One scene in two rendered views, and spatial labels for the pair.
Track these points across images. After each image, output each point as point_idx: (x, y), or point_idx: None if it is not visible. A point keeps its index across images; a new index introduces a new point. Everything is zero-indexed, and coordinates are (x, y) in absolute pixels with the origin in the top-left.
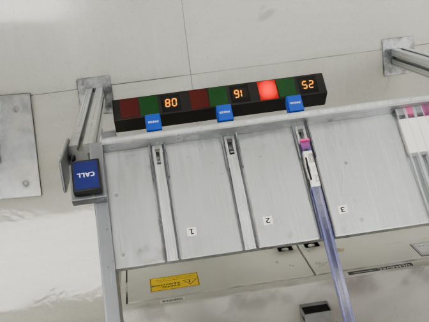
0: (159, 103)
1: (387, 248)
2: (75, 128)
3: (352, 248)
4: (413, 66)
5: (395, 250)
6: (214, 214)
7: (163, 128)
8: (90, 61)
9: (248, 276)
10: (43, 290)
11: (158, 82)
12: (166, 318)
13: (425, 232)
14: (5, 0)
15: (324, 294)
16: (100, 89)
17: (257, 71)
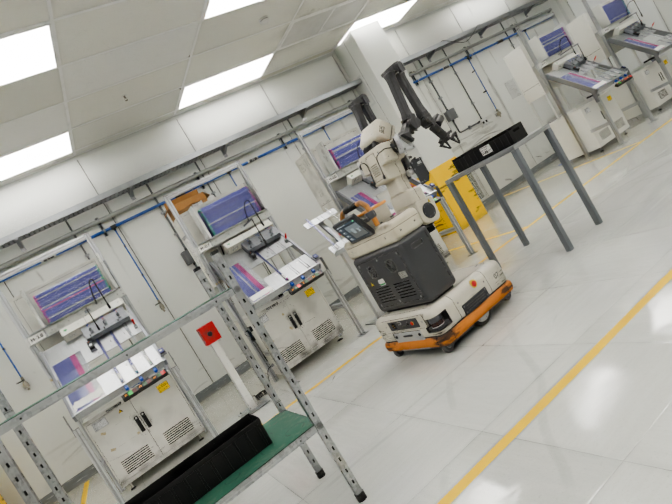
0: (315, 275)
1: (273, 317)
2: (336, 283)
3: (280, 315)
4: None
5: (271, 315)
6: (295, 265)
7: (345, 343)
8: (367, 333)
9: (296, 297)
10: None
11: (350, 343)
12: None
13: (267, 327)
14: None
15: (280, 298)
16: (360, 330)
17: (328, 359)
